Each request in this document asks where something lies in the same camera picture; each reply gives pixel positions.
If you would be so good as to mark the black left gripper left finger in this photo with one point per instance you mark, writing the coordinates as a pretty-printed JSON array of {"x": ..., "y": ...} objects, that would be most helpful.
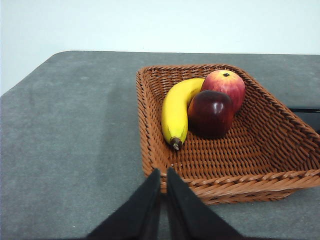
[{"x": 140, "y": 212}]

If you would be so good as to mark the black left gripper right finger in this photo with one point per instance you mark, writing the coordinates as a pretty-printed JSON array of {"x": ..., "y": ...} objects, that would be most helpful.
[{"x": 192, "y": 215}]

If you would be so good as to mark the brown wicker basket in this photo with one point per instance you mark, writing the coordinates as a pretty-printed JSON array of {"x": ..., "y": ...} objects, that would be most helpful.
[{"x": 250, "y": 155}]

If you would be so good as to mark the dark red apple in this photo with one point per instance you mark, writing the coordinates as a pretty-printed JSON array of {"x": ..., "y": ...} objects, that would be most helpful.
[{"x": 211, "y": 115}]

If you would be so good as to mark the yellow banana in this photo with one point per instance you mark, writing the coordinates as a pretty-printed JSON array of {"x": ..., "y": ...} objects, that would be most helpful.
[{"x": 175, "y": 112}]

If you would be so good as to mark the red yellow apple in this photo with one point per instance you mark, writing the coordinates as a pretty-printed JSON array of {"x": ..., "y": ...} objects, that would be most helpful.
[{"x": 227, "y": 85}]

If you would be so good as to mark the black rectangular tray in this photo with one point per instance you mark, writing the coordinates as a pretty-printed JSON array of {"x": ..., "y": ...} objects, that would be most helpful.
[{"x": 308, "y": 118}]

